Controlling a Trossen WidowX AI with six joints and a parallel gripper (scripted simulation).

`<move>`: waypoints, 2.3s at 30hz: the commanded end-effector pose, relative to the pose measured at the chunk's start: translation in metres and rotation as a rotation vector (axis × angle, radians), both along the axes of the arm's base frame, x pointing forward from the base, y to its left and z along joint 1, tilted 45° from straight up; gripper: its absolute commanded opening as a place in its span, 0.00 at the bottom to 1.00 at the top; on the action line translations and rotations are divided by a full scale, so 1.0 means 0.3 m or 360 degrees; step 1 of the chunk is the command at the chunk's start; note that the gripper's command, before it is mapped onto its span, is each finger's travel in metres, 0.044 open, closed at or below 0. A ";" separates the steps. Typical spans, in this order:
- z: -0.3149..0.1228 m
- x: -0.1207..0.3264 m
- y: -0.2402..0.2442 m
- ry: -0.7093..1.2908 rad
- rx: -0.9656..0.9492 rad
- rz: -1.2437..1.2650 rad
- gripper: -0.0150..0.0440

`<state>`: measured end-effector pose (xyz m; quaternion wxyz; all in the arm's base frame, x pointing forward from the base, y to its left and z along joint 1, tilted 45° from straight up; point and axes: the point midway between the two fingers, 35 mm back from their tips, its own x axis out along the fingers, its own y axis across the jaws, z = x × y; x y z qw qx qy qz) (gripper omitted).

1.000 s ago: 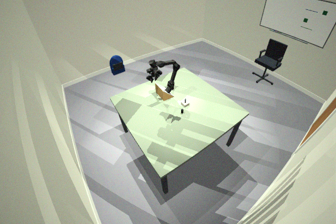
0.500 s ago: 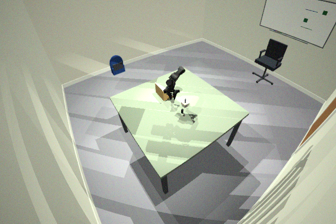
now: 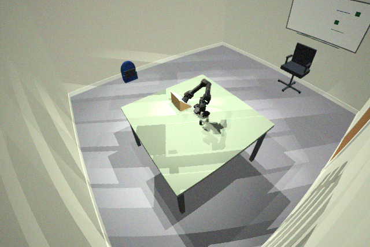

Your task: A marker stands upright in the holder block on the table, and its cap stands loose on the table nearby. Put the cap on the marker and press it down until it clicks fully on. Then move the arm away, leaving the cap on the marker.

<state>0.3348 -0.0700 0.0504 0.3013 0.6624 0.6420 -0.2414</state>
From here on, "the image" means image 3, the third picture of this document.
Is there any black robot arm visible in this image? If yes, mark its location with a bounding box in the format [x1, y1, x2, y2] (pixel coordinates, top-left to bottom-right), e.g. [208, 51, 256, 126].
[182, 79, 212, 114]

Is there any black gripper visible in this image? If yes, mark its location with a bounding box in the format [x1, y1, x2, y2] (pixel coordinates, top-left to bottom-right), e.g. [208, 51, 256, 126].
[194, 104, 210, 117]

